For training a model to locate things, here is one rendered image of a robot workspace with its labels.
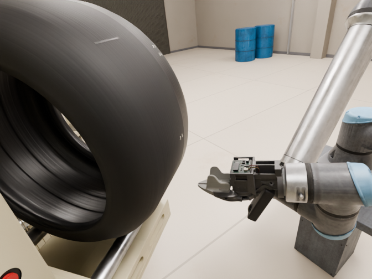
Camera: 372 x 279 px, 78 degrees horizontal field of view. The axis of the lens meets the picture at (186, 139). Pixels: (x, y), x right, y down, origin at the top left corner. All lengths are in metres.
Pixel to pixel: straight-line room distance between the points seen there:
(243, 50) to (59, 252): 6.70
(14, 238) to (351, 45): 0.87
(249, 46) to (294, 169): 6.63
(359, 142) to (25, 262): 1.23
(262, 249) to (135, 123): 1.50
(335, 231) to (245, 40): 6.60
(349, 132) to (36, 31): 1.18
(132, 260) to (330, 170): 0.54
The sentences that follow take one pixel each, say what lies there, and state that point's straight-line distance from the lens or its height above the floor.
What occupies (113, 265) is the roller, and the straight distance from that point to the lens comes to 0.67.
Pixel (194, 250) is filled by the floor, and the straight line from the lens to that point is 1.76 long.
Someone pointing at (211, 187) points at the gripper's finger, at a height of 1.04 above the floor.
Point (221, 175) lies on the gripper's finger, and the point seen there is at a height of 1.05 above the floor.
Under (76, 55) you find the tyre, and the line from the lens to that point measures 0.42.
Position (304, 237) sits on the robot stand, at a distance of 1.69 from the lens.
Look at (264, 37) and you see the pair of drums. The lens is 7.44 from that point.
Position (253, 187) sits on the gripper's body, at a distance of 0.56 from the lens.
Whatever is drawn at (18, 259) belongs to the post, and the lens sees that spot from 0.55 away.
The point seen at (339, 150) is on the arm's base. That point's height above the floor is 0.78.
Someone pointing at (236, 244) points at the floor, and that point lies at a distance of 1.78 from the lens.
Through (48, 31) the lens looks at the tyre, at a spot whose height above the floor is 1.43.
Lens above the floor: 1.44
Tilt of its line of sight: 29 degrees down
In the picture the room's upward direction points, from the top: 7 degrees counter-clockwise
